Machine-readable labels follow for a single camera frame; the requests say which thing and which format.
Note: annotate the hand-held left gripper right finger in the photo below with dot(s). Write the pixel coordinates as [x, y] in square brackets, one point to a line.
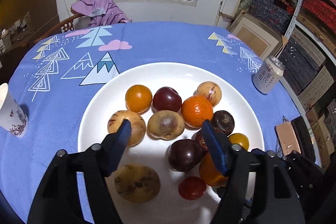
[214, 145]

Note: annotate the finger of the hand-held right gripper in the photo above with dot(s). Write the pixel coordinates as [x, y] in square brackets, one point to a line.
[287, 159]

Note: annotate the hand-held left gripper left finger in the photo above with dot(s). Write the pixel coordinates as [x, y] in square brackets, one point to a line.
[122, 140]

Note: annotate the dark purple cherry tomato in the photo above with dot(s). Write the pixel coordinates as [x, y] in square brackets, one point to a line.
[199, 138]

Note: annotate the dark mangosteen with calyx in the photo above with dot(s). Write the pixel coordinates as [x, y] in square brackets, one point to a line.
[223, 121]

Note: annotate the small yellow tomato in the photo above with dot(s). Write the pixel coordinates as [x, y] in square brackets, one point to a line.
[239, 140]

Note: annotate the small mandarin orange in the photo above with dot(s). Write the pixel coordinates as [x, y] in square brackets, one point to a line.
[207, 174]

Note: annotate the dark brown round fruit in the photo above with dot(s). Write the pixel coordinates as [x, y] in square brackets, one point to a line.
[185, 155]

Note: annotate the large orange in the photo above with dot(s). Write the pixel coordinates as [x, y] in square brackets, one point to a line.
[197, 111]

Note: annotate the large tan passion fruit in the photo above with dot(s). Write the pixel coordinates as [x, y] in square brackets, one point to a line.
[137, 184]

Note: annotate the red cherry tomato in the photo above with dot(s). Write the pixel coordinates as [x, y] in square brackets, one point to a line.
[192, 187]

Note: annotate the orange-tan speckled passion fruit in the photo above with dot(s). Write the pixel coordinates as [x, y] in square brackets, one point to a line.
[209, 92]

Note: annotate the white oval plate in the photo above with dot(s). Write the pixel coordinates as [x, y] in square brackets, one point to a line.
[155, 74]

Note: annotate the small tan passion fruit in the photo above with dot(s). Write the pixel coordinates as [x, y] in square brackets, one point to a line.
[136, 129]

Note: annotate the tan leather wallet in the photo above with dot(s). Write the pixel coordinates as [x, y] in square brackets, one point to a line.
[287, 138]

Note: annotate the black phone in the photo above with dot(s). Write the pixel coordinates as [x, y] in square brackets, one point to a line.
[304, 134]

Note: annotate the yellow-orange tomato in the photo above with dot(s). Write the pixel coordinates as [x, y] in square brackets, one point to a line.
[138, 98]

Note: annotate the brown speckled passion fruit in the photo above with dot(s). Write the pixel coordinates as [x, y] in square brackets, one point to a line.
[165, 124]

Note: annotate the dark red round fruit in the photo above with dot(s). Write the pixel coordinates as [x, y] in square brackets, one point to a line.
[167, 99]

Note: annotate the white drink can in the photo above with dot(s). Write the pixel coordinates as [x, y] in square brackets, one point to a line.
[267, 75]

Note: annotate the white floral paper cup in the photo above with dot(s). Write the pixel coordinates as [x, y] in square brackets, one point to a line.
[11, 116]

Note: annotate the cardboard box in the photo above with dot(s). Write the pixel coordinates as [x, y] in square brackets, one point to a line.
[256, 35]

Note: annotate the shelf of stacked boxes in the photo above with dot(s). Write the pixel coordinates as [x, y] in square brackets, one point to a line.
[312, 37]

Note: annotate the wooden chair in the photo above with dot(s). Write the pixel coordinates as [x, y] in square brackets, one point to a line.
[65, 23]

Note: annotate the purple cloth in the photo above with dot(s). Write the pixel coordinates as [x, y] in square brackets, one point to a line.
[102, 10]

